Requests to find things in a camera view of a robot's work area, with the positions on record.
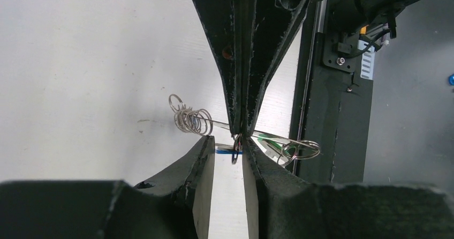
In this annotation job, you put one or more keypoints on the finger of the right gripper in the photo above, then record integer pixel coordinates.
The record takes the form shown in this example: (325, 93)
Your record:
(221, 21)
(274, 26)

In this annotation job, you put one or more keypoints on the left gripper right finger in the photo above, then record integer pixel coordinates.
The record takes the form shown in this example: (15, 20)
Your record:
(282, 205)

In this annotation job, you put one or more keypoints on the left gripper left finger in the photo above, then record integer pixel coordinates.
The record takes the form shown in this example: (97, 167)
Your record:
(174, 203)

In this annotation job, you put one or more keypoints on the green tagged key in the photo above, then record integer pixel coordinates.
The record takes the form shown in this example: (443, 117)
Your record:
(269, 143)

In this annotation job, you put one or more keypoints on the blue tagged key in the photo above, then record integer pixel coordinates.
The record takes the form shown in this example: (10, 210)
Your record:
(228, 150)

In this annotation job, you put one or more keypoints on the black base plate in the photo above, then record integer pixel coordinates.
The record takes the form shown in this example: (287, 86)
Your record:
(329, 109)

